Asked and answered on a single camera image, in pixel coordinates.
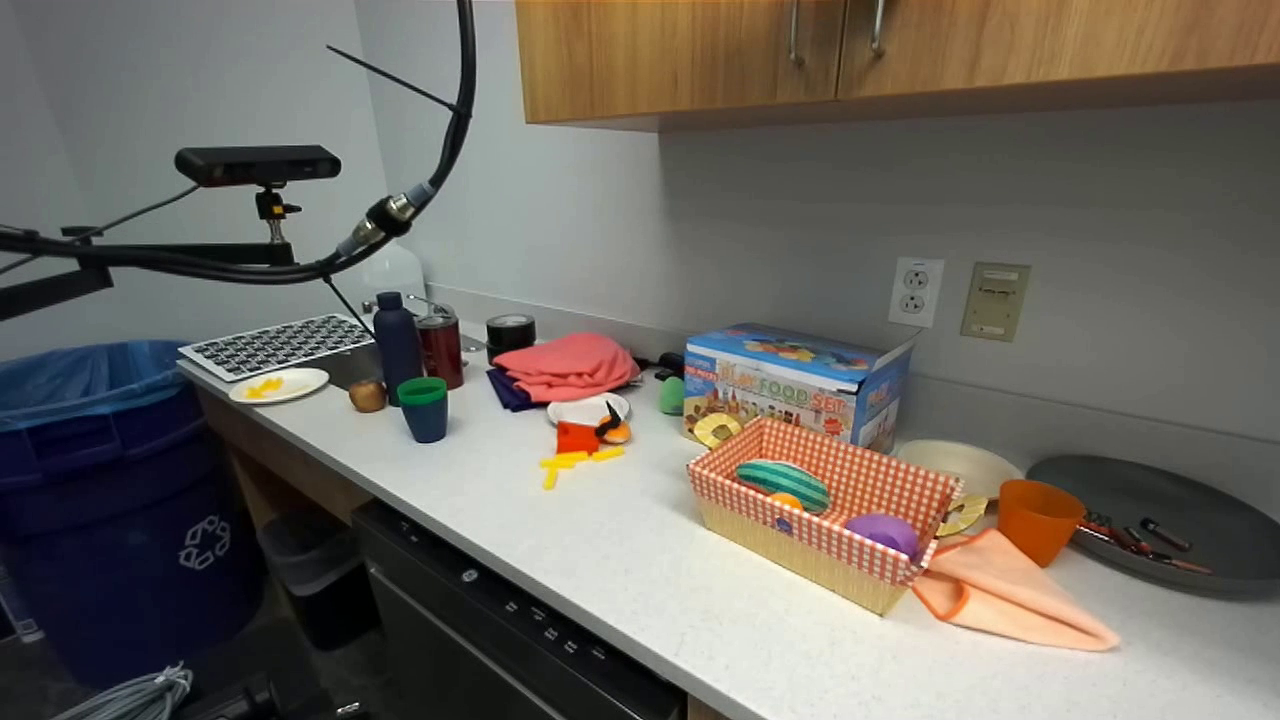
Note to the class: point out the striped watermelon plush toy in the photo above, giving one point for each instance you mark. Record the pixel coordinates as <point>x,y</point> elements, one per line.
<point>785,483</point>

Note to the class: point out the orange plush toy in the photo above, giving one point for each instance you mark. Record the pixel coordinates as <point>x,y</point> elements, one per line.
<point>786,501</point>

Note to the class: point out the orange checked lined basket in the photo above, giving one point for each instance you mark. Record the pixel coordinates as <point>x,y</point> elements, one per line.
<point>800,550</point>

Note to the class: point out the purple plush toy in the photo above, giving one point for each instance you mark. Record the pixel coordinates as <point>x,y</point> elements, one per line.
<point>882,532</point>

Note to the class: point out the wooden overhead cabinet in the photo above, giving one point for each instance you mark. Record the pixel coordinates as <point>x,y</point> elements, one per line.
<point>690,60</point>

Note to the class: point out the narrow wooden cabinet door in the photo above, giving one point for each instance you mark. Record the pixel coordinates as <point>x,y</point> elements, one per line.
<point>660,55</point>

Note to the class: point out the wide wooden cabinet door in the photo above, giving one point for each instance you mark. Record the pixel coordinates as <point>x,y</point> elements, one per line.
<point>1060,40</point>

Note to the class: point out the pink folded cloth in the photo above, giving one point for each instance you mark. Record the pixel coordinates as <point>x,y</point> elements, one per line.
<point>570,365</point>

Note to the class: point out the orange and black toy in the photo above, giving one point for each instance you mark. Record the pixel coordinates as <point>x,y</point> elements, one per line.
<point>615,430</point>

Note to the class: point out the small white plate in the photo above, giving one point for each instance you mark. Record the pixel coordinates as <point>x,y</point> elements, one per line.
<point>580,410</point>

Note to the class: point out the yellow pineapple slice toy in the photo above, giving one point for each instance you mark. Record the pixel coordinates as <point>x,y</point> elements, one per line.
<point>968,520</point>
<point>705,430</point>

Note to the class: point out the yellow toy fry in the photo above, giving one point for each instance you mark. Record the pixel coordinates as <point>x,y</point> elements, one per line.
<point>565,460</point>
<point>550,478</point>
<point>607,454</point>

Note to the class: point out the red toy fries box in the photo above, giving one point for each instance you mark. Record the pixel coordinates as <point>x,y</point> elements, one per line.
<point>576,438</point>

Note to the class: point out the roll of black tape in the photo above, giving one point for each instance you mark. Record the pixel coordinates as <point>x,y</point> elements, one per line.
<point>510,335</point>

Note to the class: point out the purple cloth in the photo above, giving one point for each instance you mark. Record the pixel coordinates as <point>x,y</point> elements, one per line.
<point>508,392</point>

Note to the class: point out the toy food set box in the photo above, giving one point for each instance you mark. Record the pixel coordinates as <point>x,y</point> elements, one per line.
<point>790,390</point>

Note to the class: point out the maroon tumbler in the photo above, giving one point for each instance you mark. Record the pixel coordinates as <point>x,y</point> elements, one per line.
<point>442,350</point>

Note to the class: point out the blue cup with green rim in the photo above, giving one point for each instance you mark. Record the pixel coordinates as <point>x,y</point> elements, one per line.
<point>424,412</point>

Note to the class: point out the dark blue bottle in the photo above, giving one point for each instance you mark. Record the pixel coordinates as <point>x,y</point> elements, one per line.
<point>397,345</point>

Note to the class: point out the black dishwasher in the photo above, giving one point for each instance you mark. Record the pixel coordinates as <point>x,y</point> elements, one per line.
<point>470,640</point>

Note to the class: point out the cream plate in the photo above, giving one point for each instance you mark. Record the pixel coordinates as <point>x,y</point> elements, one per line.
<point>960,465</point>

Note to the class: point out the white plate with yellow pieces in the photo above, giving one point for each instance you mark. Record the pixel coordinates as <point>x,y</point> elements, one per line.
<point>300,383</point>

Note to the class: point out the black and white grid tray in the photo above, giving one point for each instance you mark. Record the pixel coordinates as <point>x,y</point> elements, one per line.
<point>275,345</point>

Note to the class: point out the small black waste bin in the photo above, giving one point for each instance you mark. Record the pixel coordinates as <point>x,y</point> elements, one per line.
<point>320,580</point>

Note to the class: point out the orange plastic cup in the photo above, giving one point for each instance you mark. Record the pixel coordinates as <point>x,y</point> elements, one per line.
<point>1038,520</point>

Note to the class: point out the peach cloth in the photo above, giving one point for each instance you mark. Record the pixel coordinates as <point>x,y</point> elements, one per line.
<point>1010,595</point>

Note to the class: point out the blue recycling bin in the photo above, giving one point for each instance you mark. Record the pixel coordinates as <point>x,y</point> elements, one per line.
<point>110,520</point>

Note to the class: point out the black marker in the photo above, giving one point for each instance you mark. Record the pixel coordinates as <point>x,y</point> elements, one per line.
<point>1166,534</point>

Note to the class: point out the round grey tray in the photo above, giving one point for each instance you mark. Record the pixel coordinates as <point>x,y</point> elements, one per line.
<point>1200,500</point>

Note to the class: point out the red pen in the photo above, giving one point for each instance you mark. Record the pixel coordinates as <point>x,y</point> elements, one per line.
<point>1182,564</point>

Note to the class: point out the white wall socket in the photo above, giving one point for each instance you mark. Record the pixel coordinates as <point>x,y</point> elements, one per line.
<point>915,291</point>

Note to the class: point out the beige switch plate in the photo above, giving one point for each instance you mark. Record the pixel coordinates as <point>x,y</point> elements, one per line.
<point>995,301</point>

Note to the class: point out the camera on mount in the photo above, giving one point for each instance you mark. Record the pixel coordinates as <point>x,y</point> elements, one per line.
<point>255,164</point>

